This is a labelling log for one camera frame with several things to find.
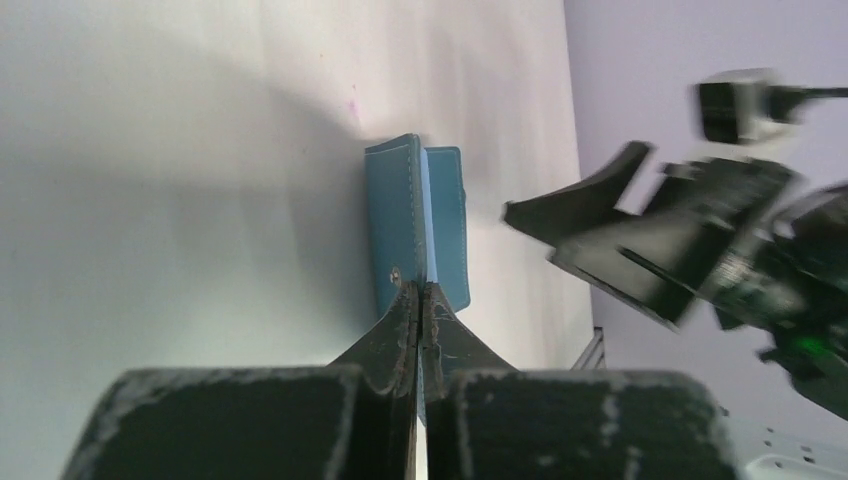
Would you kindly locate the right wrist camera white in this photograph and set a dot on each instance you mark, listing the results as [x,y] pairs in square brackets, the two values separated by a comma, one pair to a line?
[746,107]

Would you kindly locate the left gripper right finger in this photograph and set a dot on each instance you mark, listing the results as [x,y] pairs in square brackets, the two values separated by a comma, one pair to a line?
[487,420]

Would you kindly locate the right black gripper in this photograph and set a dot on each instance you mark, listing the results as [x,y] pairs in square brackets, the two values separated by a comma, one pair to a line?
[718,238]

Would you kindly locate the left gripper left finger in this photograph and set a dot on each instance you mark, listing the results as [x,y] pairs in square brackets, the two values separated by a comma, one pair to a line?
[351,419]

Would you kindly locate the blue leather card holder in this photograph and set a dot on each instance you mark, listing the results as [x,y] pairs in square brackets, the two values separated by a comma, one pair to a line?
[418,348]

